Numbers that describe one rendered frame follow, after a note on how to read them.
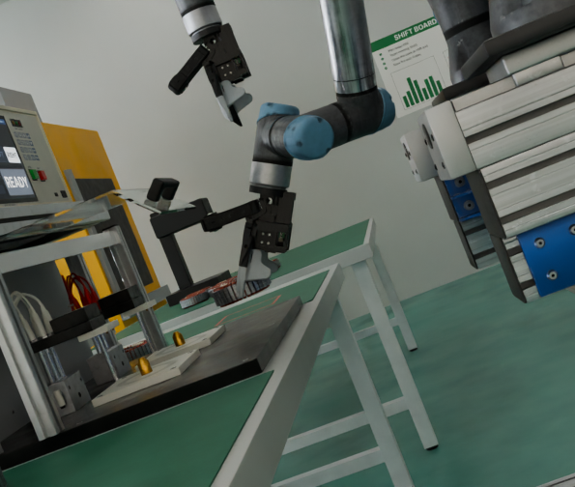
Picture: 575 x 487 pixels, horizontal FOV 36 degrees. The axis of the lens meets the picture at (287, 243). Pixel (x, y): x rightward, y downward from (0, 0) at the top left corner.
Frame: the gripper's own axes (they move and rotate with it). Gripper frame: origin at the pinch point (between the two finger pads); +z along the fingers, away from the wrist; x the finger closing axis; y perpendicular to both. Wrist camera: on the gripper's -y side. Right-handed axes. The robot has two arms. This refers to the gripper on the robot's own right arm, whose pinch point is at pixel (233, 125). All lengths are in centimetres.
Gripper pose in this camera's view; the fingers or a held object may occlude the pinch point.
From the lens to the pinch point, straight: 184.7
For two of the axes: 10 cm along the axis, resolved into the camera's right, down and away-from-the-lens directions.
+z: 3.7, 9.3, 0.3
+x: 0.8, -0.6, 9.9
